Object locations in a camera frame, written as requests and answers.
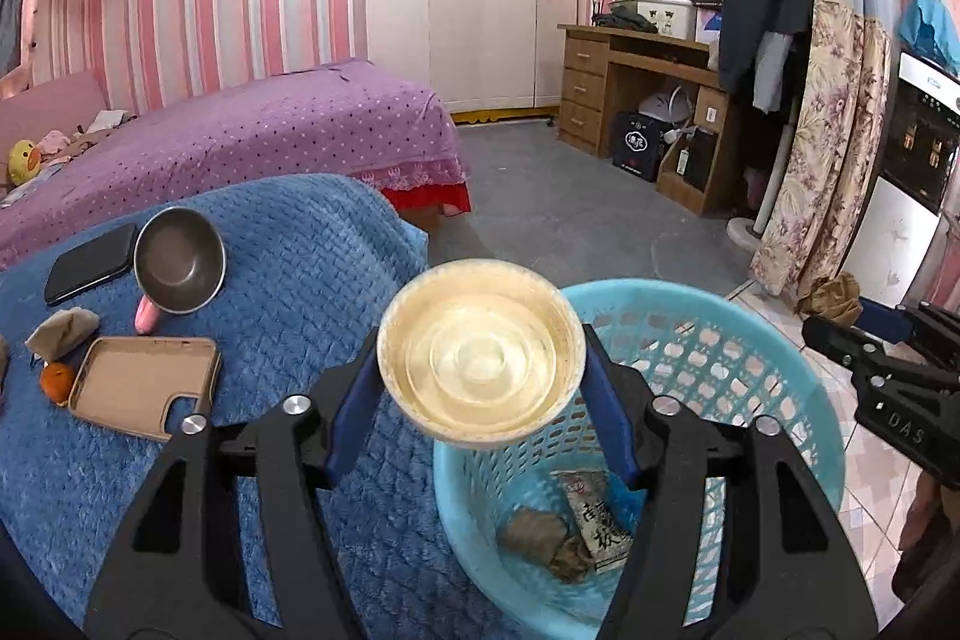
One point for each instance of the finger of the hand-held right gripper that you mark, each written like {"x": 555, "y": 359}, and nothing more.
{"x": 885, "y": 319}
{"x": 840, "y": 344}

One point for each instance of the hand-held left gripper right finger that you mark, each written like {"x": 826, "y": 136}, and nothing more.
{"x": 607, "y": 415}

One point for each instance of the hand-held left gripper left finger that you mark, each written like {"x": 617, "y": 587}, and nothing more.
{"x": 352, "y": 415}

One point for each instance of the black white printed packet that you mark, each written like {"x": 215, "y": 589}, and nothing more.
{"x": 596, "y": 520}

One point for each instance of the light blue plastic basket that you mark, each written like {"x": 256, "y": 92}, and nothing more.
{"x": 712, "y": 340}

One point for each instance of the brown cardboard piece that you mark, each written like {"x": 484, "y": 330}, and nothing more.
{"x": 532, "y": 529}

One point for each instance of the pale face mask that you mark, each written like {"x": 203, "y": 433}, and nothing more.
{"x": 64, "y": 332}

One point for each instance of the person's right hand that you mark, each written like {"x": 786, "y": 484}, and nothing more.
{"x": 926, "y": 535}

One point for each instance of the brown cloth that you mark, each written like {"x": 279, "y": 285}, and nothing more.
{"x": 832, "y": 299}

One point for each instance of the white water dispenser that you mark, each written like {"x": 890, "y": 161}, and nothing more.
{"x": 892, "y": 235}

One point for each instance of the white standing fan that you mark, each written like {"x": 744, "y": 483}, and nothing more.
{"x": 750, "y": 231}

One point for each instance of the floral door curtain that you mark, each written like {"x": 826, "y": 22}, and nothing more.
{"x": 832, "y": 123}

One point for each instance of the tan phone case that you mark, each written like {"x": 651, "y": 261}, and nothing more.
{"x": 135, "y": 385}

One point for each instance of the pink metal-lined mug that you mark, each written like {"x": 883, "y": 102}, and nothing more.
{"x": 180, "y": 257}

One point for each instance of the black shopping bag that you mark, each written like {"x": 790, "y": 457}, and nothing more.
{"x": 637, "y": 145}

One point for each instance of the white plastic appliance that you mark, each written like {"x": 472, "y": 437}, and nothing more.
{"x": 660, "y": 108}

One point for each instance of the blue cloth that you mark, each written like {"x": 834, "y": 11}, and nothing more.
{"x": 930, "y": 25}

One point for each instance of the purple dotted bed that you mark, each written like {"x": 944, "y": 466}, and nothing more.
{"x": 262, "y": 130}

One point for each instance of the black smartphone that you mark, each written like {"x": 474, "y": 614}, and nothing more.
{"x": 86, "y": 265}

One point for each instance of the wooden desk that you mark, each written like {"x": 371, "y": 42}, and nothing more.
{"x": 585, "y": 85}

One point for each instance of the white storage box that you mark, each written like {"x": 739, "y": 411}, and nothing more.
{"x": 667, "y": 18}

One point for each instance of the white cloth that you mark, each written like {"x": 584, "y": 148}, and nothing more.
{"x": 107, "y": 120}

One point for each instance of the dark clothes pile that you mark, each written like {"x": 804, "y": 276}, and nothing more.
{"x": 626, "y": 18}

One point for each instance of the pink soft toy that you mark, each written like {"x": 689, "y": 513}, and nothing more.
{"x": 52, "y": 145}

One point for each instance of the yellow duck plush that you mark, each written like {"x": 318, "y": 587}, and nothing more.
{"x": 22, "y": 160}

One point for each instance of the pink padded headboard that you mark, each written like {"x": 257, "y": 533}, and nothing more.
{"x": 52, "y": 108}

